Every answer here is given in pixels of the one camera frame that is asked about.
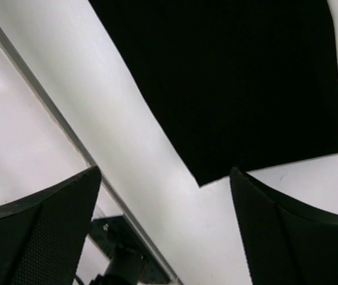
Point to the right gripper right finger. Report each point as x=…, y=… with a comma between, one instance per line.
x=286, y=241

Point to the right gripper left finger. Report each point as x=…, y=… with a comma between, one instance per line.
x=42, y=235

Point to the black skirt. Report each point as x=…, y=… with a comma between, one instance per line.
x=246, y=84

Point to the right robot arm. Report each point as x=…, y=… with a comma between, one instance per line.
x=286, y=241

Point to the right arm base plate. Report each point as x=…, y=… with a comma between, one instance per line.
x=129, y=260

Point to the aluminium table frame rail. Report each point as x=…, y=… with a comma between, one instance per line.
x=34, y=83

